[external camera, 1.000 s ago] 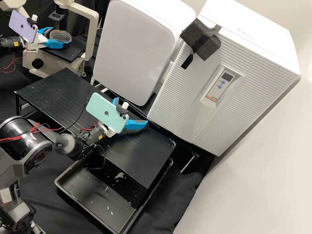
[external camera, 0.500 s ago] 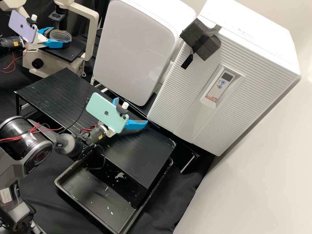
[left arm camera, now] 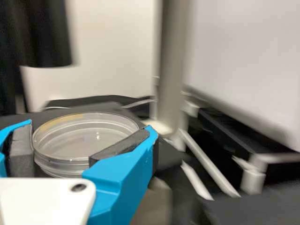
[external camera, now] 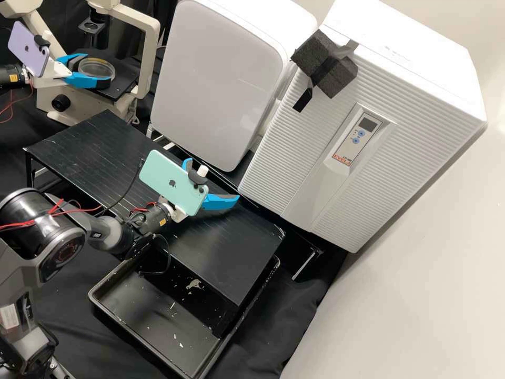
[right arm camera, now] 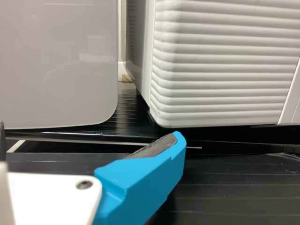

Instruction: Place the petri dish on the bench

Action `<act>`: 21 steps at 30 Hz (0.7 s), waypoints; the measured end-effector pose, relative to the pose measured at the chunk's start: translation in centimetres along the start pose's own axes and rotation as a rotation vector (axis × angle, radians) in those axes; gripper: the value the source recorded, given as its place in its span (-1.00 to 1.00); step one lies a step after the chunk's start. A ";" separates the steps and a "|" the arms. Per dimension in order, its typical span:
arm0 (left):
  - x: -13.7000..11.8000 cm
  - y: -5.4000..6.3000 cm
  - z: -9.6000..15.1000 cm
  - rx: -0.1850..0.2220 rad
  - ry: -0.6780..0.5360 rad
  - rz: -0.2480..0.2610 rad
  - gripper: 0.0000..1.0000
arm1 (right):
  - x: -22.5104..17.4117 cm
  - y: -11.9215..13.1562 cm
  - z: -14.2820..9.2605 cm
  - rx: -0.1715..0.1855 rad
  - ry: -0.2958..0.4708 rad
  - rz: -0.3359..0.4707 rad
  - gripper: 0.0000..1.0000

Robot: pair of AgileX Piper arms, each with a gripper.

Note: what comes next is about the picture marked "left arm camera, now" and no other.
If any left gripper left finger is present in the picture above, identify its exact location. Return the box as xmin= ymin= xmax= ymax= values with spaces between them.
xmin=0 ymin=119 xmax=36 ymax=178

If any black platform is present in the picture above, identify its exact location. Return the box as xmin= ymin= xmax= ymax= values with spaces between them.
xmin=178 ymin=103 xmax=300 ymax=197

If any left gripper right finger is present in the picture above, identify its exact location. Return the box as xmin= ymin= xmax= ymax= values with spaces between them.
xmin=82 ymin=125 xmax=158 ymax=225

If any white box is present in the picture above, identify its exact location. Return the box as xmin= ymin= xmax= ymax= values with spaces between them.
xmin=181 ymin=0 xmax=300 ymax=195

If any cream microscope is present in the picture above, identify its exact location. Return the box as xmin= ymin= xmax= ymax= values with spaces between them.
xmin=0 ymin=0 xmax=190 ymax=188

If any petri dish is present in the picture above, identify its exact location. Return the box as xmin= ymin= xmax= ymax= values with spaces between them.
xmin=32 ymin=112 xmax=141 ymax=179

